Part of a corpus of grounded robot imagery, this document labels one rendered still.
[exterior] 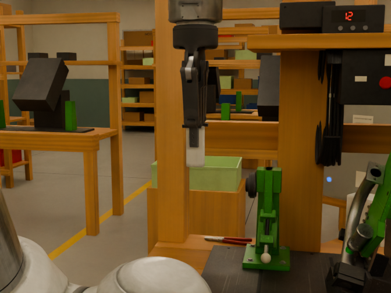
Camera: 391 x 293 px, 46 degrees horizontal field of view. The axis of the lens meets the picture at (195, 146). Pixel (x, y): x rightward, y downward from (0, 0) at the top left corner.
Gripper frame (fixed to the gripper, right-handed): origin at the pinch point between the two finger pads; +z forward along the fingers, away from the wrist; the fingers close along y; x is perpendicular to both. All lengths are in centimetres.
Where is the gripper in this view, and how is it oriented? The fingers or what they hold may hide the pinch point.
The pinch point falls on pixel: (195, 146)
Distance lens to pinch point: 80.0
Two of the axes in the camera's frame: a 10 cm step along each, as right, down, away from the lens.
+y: -1.9, 1.6, -9.7
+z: 0.0, 9.9, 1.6
